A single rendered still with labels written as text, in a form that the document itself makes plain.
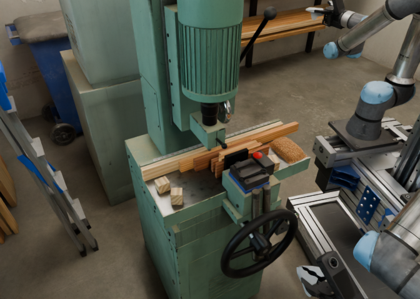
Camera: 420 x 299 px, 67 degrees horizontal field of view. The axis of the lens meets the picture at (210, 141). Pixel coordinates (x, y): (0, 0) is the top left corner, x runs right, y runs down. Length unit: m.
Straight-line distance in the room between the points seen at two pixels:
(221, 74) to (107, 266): 1.44
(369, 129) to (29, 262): 1.95
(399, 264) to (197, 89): 0.64
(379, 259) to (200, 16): 0.67
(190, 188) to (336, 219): 1.14
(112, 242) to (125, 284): 0.30
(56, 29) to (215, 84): 1.78
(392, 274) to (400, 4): 0.96
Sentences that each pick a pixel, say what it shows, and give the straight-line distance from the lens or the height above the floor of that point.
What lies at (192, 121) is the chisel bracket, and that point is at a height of 1.05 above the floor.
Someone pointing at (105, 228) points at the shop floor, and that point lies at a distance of 2.19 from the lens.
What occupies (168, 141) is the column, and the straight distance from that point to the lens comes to 1.28.
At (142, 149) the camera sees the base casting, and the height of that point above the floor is 0.80.
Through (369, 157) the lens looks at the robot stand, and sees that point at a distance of 1.64.
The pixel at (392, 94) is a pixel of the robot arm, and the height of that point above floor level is 1.03.
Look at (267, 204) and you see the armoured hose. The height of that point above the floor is 0.91.
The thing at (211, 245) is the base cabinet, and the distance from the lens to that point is 1.26.
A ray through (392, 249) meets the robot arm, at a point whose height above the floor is 1.12.
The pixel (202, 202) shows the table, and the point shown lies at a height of 0.90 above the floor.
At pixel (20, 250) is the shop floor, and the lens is 2.29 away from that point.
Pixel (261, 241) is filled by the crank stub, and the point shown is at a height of 0.93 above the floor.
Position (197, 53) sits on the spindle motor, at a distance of 0.88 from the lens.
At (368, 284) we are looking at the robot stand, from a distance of 1.83.
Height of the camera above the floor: 1.67
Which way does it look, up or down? 38 degrees down
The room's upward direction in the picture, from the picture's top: straight up
